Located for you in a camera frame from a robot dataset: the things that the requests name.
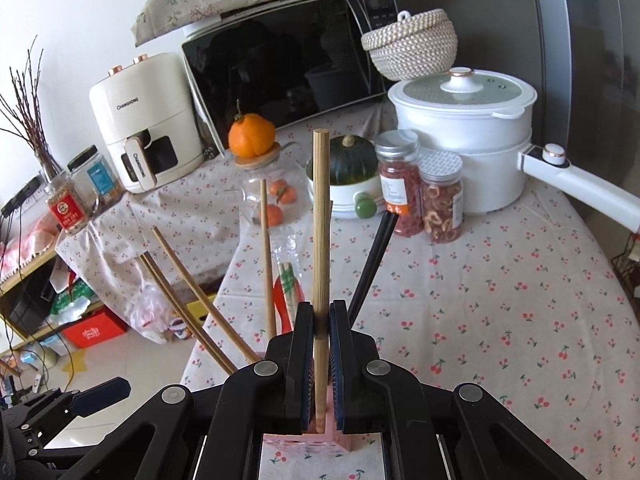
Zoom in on chopsticks in clear wrapper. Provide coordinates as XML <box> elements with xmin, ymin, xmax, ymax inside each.
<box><xmin>272</xmin><ymin>237</ymin><xmax>304</xmax><ymax>312</ymax></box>

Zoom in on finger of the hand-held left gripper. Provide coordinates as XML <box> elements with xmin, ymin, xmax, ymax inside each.
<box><xmin>72</xmin><ymin>378</ymin><xmax>132</xmax><ymax>414</ymax></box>

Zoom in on red plastic spoon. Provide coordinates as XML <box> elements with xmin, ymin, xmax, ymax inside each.
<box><xmin>280</xmin><ymin>280</ymin><xmax>304</xmax><ymax>334</ymax></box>

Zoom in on white electric cooking pot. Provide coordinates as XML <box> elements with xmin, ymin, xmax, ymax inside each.
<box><xmin>387</xmin><ymin>67</ymin><xmax>640</xmax><ymax>234</ymax></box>

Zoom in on black microwave oven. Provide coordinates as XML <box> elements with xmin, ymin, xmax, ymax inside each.
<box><xmin>180</xmin><ymin>0</ymin><xmax>401</xmax><ymax>159</ymax></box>

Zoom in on jar with blue label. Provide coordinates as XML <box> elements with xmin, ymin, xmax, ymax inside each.
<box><xmin>67</xmin><ymin>145</ymin><xmax>124</xmax><ymax>209</ymax></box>

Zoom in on dry twig branches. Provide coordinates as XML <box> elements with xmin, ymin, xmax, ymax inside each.
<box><xmin>0</xmin><ymin>35</ymin><xmax>59</xmax><ymax>184</ymax></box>

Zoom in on clear jar of dried rings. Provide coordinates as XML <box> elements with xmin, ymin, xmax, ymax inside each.
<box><xmin>419</xmin><ymin>150</ymin><xmax>466</xmax><ymax>245</ymax></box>

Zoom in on pink cloth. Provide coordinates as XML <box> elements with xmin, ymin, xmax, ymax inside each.
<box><xmin>0</xmin><ymin>219</ymin><xmax>61</xmax><ymax>262</ymax></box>

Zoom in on wooden shelf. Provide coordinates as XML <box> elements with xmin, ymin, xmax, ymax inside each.
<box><xmin>0</xmin><ymin>245</ymin><xmax>103</xmax><ymax>352</ymax></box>

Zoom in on green packet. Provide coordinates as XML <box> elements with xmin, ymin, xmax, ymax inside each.
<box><xmin>49</xmin><ymin>280</ymin><xmax>94</xmax><ymax>322</ymax></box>

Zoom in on large orange fruit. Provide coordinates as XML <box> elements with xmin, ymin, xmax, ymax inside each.
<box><xmin>228</xmin><ymin>100</ymin><xmax>277</xmax><ymax>157</ymax></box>

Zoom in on clear jar of red berries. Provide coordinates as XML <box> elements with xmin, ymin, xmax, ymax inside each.
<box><xmin>375</xmin><ymin>130</ymin><xmax>424</xmax><ymax>239</ymax></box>

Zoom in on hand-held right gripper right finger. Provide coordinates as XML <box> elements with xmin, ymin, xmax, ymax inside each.
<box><xmin>327</xmin><ymin>299</ymin><xmax>587</xmax><ymax>480</ymax></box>

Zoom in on dark green pumpkin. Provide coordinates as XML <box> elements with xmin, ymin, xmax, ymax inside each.
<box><xmin>306</xmin><ymin>135</ymin><xmax>379</xmax><ymax>187</ymax></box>

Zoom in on grey refrigerator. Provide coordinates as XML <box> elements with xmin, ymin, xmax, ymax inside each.
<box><xmin>529</xmin><ymin>0</ymin><xmax>640</xmax><ymax>197</ymax></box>

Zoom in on glass jar with tangerines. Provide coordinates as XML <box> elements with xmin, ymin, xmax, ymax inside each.
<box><xmin>234</xmin><ymin>142</ymin><xmax>309</xmax><ymax>229</ymax></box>

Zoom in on cream air fryer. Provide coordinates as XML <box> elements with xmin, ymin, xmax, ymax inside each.
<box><xmin>89</xmin><ymin>52</ymin><xmax>206</xmax><ymax>195</ymax></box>

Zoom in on woven lidded basket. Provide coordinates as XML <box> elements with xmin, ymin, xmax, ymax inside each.
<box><xmin>360</xmin><ymin>8</ymin><xmax>459</xmax><ymax>83</ymax></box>

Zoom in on pink utensil holder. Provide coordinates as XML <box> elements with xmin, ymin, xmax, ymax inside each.
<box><xmin>261</xmin><ymin>385</ymin><xmax>354</xmax><ymax>457</ymax></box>

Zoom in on clear plastic bag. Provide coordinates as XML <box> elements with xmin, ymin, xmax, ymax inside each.
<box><xmin>127</xmin><ymin>280</ymin><xmax>176</xmax><ymax>346</ymax></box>

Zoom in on cherry print tablecloth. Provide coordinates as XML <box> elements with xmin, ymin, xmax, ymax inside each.
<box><xmin>55</xmin><ymin>150</ymin><xmax>262</xmax><ymax>312</ymax></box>
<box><xmin>181</xmin><ymin>110</ymin><xmax>640</xmax><ymax>480</ymax></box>

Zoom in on red box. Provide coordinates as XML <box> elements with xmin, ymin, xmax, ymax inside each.
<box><xmin>62</xmin><ymin>307</ymin><xmax>129</xmax><ymax>350</ymax></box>

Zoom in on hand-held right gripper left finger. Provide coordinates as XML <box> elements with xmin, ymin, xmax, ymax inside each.
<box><xmin>64</xmin><ymin>301</ymin><xmax>317</xmax><ymax>480</ymax></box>

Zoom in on jar with red label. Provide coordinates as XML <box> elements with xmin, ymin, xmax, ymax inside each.
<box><xmin>43</xmin><ymin>172</ymin><xmax>94</xmax><ymax>235</ymax></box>

